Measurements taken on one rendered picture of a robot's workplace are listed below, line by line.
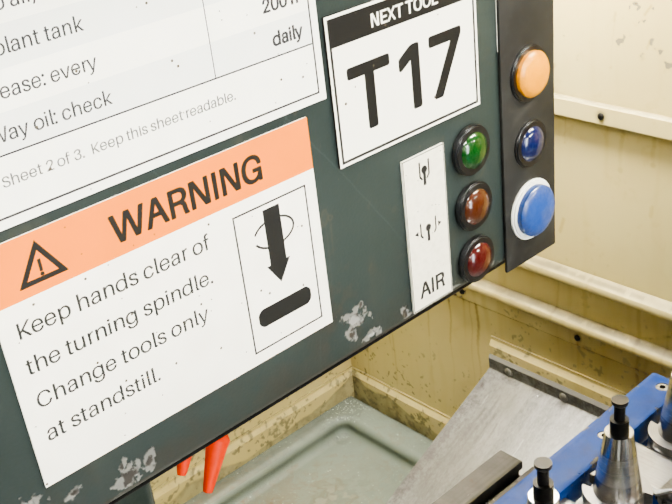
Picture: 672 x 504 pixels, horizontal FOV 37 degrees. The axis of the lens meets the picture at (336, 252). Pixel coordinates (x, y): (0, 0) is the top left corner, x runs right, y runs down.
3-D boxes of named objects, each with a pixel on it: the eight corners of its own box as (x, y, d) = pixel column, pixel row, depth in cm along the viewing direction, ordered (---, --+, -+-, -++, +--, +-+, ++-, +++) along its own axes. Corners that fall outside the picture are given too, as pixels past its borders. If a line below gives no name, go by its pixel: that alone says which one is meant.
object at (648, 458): (697, 474, 96) (698, 468, 96) (667, 504, 93) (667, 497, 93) (633, 444, 101) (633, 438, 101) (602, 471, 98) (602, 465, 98)
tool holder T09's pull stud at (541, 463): (542, 485, 85) (541, 453, 83) (558, 495, 84) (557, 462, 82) (528, 495, 84) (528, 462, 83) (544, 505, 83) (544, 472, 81)
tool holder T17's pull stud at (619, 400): (613, 423, 91) (614, 391, 90) (631, 428, 90) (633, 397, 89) (606, 433, 90) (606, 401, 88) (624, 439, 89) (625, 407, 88)
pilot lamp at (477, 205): (494, 218, 54) (492, 181, 53) (467, 234, 53) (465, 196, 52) (485, 215, 55) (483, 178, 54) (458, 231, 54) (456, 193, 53)
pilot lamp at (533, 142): (548, 156, 56) (547, 119, 55) (523, 169, 55) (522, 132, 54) (539, 154, 57) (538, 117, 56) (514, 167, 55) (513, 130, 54)
